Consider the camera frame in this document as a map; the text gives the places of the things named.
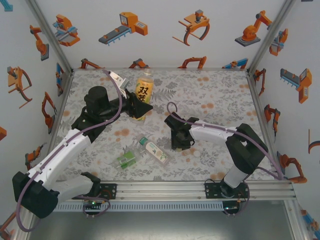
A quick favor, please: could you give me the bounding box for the yellow lemon tea bottle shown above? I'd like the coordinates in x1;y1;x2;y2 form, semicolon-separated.
131;69;154;123

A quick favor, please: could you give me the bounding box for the small green packet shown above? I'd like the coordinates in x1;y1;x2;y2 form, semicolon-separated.
111;147;144;172

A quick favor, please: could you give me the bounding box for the floral patterned table cover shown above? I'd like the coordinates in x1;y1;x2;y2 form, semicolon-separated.
49;68;286;182

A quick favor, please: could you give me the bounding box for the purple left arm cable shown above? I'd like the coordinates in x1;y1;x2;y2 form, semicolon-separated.
15;69;123;232

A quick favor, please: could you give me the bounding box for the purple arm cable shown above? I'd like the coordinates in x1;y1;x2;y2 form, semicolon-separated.
15;69;123;232
166;101;286;181

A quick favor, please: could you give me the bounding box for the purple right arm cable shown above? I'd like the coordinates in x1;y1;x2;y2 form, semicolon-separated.
166;101;286;181

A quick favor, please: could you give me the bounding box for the aluminium table side rail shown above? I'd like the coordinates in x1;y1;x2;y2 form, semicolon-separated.
246;69;297;185
46;69;76;151

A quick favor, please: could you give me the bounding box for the long aluminium base rail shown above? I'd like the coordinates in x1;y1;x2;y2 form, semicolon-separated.
53;180;297;201

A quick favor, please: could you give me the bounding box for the slotted grey cable duct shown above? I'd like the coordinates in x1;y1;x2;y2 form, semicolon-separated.
56;201;225;213

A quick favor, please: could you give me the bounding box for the aluminium frame post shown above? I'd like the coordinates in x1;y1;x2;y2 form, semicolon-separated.
247;0;297;74
24;0;75;73

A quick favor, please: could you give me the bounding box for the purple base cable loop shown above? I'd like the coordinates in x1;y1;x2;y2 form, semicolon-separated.
83;198;111;219
223;183;251;219

